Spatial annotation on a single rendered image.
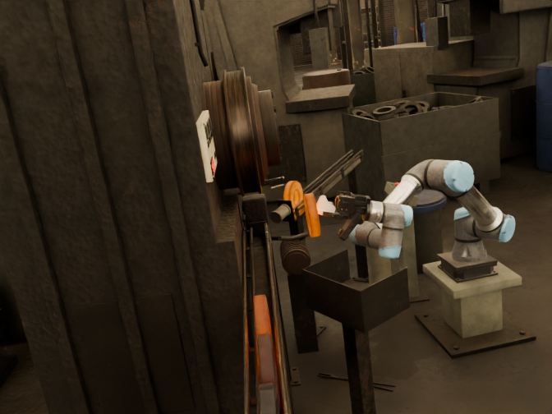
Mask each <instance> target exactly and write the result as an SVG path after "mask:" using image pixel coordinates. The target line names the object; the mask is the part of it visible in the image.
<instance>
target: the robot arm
mask: <svg viewBox="0 0 552 414"><path fill-rule="evenodd" d="M473 182H474V175H473V170H472V167H471V166H470V165H469V164H468V163H465V162H461V161H457V160H454V161H450V160H438V159H428V160H425V161H423V162H420V163H419V164H417V165H416V166H414V167H413V168H411V169H410V170H409V171H407V172H406V173H405V174H404V175H403V176H402V178H401V182H400V183H399V184H398V186H397V187H396V188H395V189H394V190H393V191H392V192H391V193H390V194H389V195H388V197H387V198H386V199H385V200H384V201H383V202H379V201H372V200H371V198H370V197H369V196H368V195H355V194H352V193H351V192H345V191H338V193H337V196H336V200H335V202H336V204H335V206H334V203H332V202H328V200H327V199H326V196H325V195H322V196H321V197H320V198H319V200H318V202H317V204H316V206H317V210H318V214H320V215H323V216H326V217H330V218H334V219H347V222H345V224H344V225H343V227H342V228H341V229H340V230H339V232H338V237H339V238H340V239H341V240H343V241H345V240H346V239H347V238H348V237H349V239H350V241H351V242H352V243H354V244H357V245H358V246H366V247H369V248H373V249H376V250H379V256H381V257H384V258H390V259H397V258H398V257H399V255H400V251H401V248H402V247H401V245H402V238H403V229H404V227H406V226H409V225H410V224H411V222H412V208H411V207H410V206H408V205H407V203H408V202H409V201H410V200H411V199H412V198H413V197H414V195H418V194H420V193H421V192H422V191H423V190H425V189H429V188H430V189H437V190H441V191H443V192H444V193H445V194H446V195H447V196H448V197H450V198H453V199H456V200H457V201H458V202H459V203H460V204H461V205H462V206H463V208H460V209H457V210H456V211H455V212H454V219H453V220H454V229H455V242H454V246H453V250H452V258H453V259H454V260H456V261H459V262H466V263H473V262H479V261H483V260H485V259H486V258H487V252H486V249H485V246H484V244H483V241H482V238H484V239H489V240H493V241H498V242H508V241H509V240H510V239H511V237H512V236H513V233H514V229H515V219H514V217H513V216H511V215H509V214H508V215H506V214H503V213H502V212H501V210H500V209H498V208H496V207H492V206H491V205H490V203H489V202H488V201H487V200H486V199H485V197H484V196H483V195H482V194H481V193H480V192H479V191H478V190H477V189H476V188H475V187H474V186H473ZM341 192H342V193H347V195H343V194H340V193H341ZM361 219H362V220H363V221H365V222H364V223H363V224H362V225H360V224H358V223H359V222H360V221H361Z"/></svg>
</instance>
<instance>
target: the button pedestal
mask: <svg viewBox="0 0 552 414"><path fill-rule="evenodd" d="M391 183H393V182H391ZM394 186H395V187H397V185H395V183H393V185H391V184H390V183H389V182H386V186H385V188H384V190H385V191H386V192H387V193H388V195H389V194H390V193H391V192H392V191H393V190H394V189H395V188H394ZM418 199H419V197H418V196H417V195H414V197H413V198H412V199H411V200H410V201H409V202H408V203H407V205H408V206H410V207H411V208H412V206H415V207H416V205H417V201H418ZM401 247H402V248H401V251H400V255H399V268H400V270H401V269H404V268H406V267H407V276H408V287H409V299H410V303H414V302H420V301H429V300H430V299H429V297H428V296H427V295H426V293H425V291H424V290H423V289H422V287H421V285H420V284H418V282H417V269H416V246H415V233H414V221H413V209H412V222H411V224H410V225H409V226H406V227H404V229H403V233H402V245H401Z"/></svg>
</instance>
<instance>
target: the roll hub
mask: <svg viewBox="0 0 552 414"><path fill-rule="evenodd" d="M258 96H259V102H260V113H261V119H262V125H263V131H264V142H265V148H266V154H267V159H268V165H269V167H274V166H280V165H281V160H280V153H279V146H278V140H279V133H278V122H277V116H276V112H274V106H273V100H272V95H271V91H270V90H268V91H262V92H258Z"/></svg>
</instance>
